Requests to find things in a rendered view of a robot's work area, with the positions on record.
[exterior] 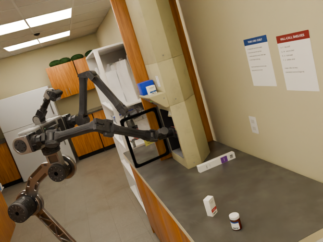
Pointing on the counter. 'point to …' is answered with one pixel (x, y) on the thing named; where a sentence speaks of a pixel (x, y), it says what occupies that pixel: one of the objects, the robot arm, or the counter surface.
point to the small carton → (151, 90)
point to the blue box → (144, 87)
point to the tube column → (154, 30)
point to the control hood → (157, 98)
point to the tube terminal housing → (181, 109)
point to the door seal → (129, 142)
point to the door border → (129, 140)
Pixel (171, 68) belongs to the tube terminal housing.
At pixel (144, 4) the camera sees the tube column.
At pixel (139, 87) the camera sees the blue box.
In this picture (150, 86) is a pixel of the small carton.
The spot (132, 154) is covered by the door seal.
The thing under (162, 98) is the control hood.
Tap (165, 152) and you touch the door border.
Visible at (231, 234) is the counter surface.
